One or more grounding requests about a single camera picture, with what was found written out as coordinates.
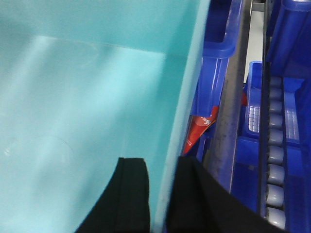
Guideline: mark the dark blue bin upper right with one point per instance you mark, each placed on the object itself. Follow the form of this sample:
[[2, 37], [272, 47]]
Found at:
[[290, 58]]

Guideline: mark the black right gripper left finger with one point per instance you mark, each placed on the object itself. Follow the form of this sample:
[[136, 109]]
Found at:
[[123, 207]]

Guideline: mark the dark blue bin lower right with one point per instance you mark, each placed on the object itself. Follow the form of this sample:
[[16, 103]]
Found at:
[[245, 174]]

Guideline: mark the light blue plastic bin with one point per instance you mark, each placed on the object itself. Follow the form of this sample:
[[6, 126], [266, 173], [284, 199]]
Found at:
[[83, 83]]

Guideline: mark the grey roller track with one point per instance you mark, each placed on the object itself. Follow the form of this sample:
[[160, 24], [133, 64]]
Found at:
[[272, 153]]

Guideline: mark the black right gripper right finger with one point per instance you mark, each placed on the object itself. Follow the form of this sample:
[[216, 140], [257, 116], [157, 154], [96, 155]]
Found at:
[[199, 204]]

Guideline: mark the stainless steel shelf rail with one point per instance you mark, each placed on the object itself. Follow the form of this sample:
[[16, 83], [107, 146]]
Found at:
[[219, 160]]

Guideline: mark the red snack bag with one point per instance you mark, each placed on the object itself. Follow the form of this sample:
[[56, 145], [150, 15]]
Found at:
[[198, 125]]

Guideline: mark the dark blue bin with bag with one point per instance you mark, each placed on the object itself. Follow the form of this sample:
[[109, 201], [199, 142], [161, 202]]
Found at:
[[221, 35]]

